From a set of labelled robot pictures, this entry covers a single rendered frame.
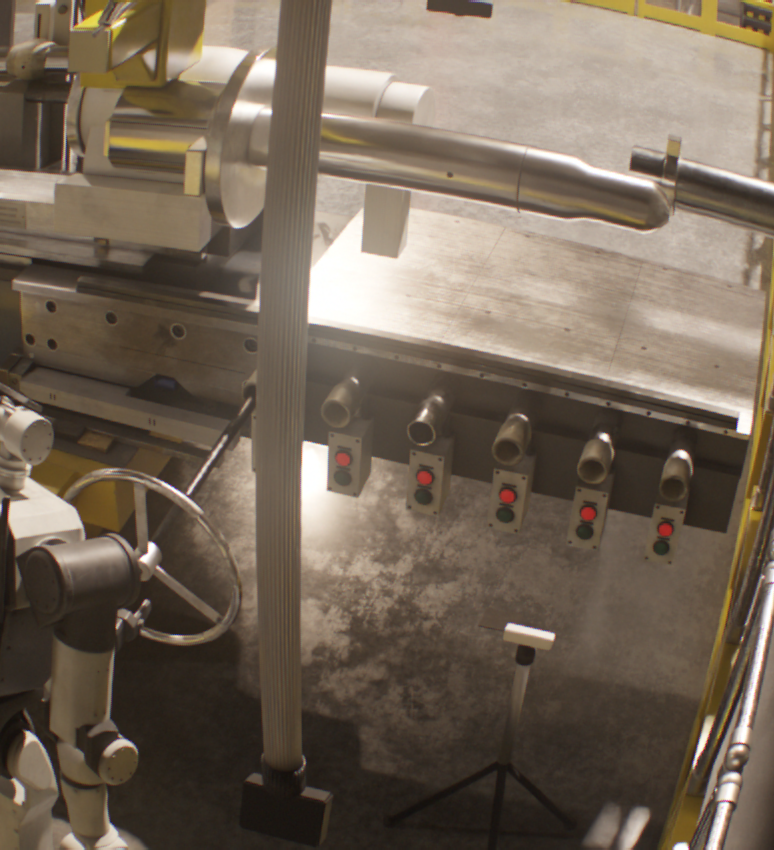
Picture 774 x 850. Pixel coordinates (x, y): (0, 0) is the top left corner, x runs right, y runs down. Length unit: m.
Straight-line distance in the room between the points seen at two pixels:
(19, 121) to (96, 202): 0.65
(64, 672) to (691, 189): 1.69
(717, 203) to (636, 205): 0.37
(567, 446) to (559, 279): 0.49
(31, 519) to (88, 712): 0.27
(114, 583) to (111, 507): 1.52
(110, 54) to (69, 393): 1.11
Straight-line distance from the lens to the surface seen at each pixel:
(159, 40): 2.78
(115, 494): 3.28
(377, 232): 3.07
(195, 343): 3.27
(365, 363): 3.09
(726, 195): 2.93
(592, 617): 3.88
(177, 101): 2.79
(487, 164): 2.63
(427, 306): 3.22
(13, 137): 3.76
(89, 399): 3.38
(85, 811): 1.98
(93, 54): 2.58
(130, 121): 2.81
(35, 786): 2.14
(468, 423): 3.10
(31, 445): 1.90
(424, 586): 3.92
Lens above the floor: 2.51
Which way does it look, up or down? 34 degrees down
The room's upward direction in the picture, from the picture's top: 5 degrees clockwise
